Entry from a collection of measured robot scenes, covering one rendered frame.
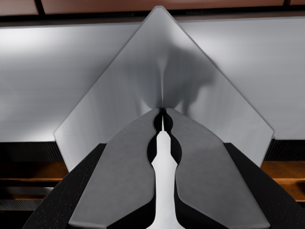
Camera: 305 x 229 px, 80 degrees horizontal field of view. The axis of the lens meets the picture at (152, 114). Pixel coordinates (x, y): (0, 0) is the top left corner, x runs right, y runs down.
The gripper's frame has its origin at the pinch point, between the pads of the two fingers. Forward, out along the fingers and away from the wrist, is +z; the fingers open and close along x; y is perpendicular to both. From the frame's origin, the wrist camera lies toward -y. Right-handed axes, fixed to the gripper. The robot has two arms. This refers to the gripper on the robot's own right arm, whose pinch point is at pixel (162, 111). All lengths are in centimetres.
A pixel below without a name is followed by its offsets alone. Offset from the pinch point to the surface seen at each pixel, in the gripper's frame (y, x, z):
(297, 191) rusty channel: 33.1, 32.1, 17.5
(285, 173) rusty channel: 25.7, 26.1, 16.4
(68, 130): 2.5, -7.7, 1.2
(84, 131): 2.6, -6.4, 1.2
